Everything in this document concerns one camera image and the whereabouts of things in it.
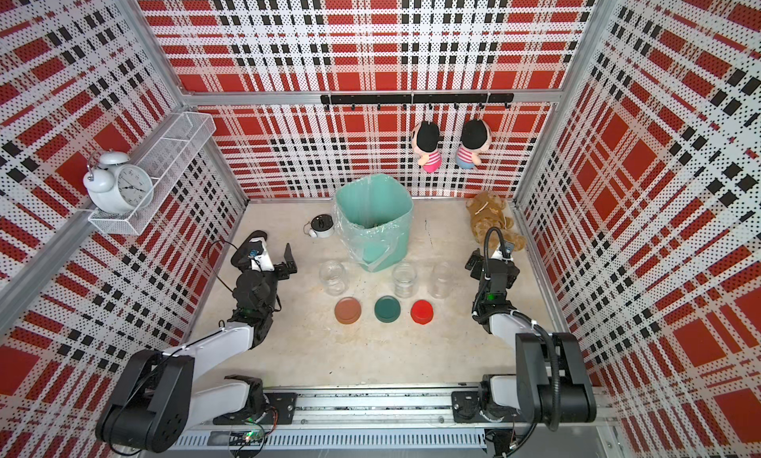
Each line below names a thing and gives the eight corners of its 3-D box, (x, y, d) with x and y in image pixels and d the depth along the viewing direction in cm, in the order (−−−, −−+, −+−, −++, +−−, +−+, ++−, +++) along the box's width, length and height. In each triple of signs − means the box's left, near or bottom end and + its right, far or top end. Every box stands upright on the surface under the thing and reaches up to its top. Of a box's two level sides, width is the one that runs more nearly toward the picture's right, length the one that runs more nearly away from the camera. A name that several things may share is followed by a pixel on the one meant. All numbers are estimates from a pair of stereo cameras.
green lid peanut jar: (393, 297, 95) (392, 285, 88) (393, 275, 100) (393, 262, 93) (416, 297, 95) (417, 284, 88) (415, 275, 100) (416, 262, 93)
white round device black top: (305, 237, 111) (302, 231, 108) (309, 221, 116) (307, 214, 113) (332, 237, 111) (330, 230, 108) (335, 220, 116) (333, 214, 113)
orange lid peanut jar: (324, 295, 96) (317, 280, 88) (327, 275, 101) (321, 259, 93) (346, 295, 96) (341, 280, 88) (348, 275, 101) (344, 259, 93)
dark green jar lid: (374, 322, 91) (374, 319, 89) (376, 299, 96) (375, 295, 94) (400, 322, 91) (400, 319, 89) (400, 299, 96) (400, 295, 94)
